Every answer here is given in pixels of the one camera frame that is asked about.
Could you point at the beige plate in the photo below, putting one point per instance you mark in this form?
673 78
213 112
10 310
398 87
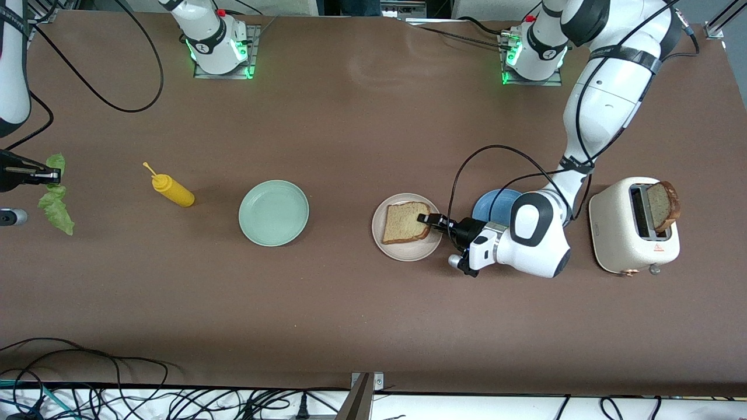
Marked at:
408 252

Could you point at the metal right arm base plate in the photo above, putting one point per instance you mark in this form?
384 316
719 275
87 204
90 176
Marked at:
255 46

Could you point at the grey metal equipment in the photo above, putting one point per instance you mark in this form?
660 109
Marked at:
420 9

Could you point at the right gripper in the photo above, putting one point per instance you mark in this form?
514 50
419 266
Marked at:
11 178

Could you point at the mint green plate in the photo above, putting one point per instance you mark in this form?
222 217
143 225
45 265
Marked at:
273 213

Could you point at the green lettuce leaf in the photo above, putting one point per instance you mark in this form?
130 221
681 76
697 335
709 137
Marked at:
58 213

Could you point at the brown toast slice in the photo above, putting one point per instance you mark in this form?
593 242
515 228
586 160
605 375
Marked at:
662 207
402 224

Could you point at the person in dark trousers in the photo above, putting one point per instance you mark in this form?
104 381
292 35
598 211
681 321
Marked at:
350 7

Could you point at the blue plate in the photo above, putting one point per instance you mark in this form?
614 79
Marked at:
493 204

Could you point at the white two-slot toaster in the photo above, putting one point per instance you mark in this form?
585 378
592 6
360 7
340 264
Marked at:
613 233

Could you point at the metal table edge bracket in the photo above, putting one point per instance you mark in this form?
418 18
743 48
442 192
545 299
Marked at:
365 396

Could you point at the black power plug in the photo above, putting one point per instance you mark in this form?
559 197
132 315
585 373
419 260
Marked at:
302 406

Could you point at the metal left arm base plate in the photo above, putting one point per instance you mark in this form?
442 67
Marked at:
528 83

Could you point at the yellow mustard squeeze bottle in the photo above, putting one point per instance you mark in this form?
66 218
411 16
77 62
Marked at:
175 192

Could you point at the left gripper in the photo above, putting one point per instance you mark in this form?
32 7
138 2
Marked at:
467 228

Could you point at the aluminium frame profile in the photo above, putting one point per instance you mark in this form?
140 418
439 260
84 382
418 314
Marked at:
46 14
715 29

